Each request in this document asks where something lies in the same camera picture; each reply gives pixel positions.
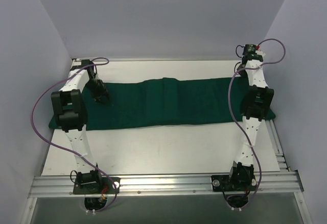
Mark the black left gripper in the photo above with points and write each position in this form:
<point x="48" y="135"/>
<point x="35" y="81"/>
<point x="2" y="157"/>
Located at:
<point x="98" y="91"/>

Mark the green surgical cloth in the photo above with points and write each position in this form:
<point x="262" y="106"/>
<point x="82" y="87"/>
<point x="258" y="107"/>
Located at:
<point x="167" y="102"/>

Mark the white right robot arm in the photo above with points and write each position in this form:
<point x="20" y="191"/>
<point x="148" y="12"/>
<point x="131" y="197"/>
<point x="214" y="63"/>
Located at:
<point x="254" y="109"/>

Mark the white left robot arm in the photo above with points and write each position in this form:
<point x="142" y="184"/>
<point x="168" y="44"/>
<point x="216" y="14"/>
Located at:
<point x="70" y="114"/>

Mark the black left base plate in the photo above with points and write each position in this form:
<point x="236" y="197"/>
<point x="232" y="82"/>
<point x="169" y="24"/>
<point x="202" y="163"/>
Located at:
<point x="106" y="187"/>

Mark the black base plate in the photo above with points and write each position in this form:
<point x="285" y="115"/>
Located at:
<point x="222" y="183"/>
<point x="106" y="187"/>

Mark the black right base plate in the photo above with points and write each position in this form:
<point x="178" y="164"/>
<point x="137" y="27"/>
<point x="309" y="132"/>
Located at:
<point x="222" y="183"/>

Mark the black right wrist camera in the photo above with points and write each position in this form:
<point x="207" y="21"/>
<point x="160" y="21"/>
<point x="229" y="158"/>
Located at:
<point x="250" y="49"/>

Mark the aluminium front rail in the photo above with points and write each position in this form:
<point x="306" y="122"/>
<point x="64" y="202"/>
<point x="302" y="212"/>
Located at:
<point x="165" y="185"/>

